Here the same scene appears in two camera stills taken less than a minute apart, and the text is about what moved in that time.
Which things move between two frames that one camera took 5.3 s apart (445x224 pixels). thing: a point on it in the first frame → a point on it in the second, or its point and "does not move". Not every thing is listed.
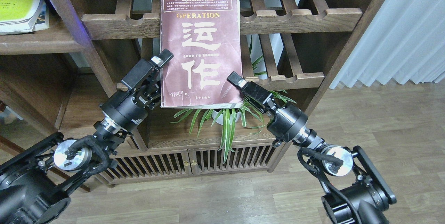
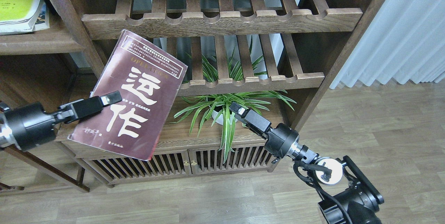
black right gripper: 286,119 → 278,140
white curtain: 405,40 does not move
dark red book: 202,30 → 148,78
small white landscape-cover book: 42,21 does not move
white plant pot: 215,112 does not move
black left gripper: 127,109 → 30,126
